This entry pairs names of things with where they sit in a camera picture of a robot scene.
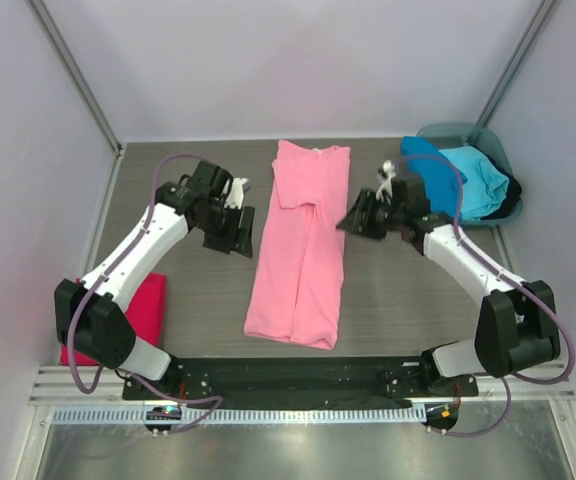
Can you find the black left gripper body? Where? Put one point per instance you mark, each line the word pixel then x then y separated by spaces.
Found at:
pixel 238 230

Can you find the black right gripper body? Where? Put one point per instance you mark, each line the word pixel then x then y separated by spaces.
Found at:
pixel 364 215

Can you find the light pink t shirt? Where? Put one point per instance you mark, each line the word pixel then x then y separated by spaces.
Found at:
pixel 296 293

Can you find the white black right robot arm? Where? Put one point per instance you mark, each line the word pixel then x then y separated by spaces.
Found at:
pixel 517 328

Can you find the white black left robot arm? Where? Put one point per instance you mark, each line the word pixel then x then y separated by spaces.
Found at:
pixel 118 277

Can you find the blue t shirt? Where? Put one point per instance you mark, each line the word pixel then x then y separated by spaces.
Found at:
pixel 442 180

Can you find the teal plastic basket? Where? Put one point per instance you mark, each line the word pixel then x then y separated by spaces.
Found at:
pixel 454 135

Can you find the cyan t shirt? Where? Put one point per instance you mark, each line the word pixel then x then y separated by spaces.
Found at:
pixel 485 188

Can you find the black t shirt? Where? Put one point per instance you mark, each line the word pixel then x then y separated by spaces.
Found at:
pixel 513 194

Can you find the magenta folded t shirt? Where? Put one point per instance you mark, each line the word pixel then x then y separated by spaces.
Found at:
pixel 148 310

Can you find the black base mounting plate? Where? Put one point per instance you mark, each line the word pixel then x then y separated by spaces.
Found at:
pixel 377 376

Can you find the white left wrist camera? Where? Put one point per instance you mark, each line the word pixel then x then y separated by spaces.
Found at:
pixel 234 192

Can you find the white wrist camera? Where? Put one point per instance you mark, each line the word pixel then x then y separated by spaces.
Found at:
pixel 386 174
pixel 234 192

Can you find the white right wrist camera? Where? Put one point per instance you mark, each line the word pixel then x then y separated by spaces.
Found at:
pixel 386 174

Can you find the right aluminium corner post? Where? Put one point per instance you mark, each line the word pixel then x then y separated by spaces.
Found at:
pixel 528 40

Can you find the aluminium corner post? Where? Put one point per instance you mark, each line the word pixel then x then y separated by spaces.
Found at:
pixel 528 40
pixel 65 56

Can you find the slotted white cable duct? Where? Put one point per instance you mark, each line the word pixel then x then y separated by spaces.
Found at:
pixel 163 415

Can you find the aluminium frame rail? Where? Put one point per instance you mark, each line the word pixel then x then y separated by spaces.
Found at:
pixel 53 385

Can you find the left aluminium corner post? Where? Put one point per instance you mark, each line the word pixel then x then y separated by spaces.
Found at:
pixel 65 56

